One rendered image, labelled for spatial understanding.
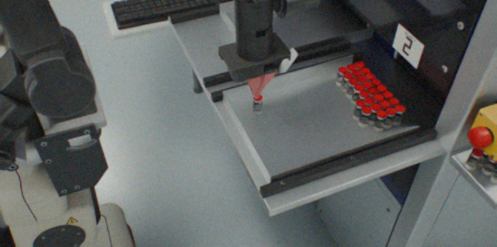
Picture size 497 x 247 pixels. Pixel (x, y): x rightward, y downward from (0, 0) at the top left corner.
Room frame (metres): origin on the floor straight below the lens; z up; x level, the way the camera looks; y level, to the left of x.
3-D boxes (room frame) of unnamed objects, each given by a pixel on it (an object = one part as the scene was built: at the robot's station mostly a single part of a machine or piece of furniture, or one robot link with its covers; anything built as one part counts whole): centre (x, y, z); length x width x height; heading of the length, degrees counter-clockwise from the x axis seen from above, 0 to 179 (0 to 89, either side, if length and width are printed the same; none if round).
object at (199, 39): (0.90, -0.12, 0.87); 0.70 x 0.48 x 0.02; 23
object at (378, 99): (0.78, -0.27, 0.90); 0.18 x 0.02 x 0.05; 23
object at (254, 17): (0.60, -0.01, 1.25); 0.07 x 0.06 x 0.07; 116
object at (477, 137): (0.57, -0.42, 0.99); 0.04 x 0.04 x 0.04; 23
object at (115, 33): (1.36, 0.25, 0.79); 0.45 x 0.28 x 0.03; 111
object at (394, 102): (0.79, -0.29, 0.90); 0.18 x 0.02 x 0.05; 23
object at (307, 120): (0.73, -0.15, 0.90); 0.34 x 0.26 x 0.04; 113
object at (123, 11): (1.30, 0.23, 0.82); 0.40 x 0.14 x 0.02; 111
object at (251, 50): (0.59, -0.01, 1.19); 0.10 x 0.07 x 0.07; 113
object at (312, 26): (1.09, -0.12, 0.90); 0.34 x 0.26 x 0.04; 113
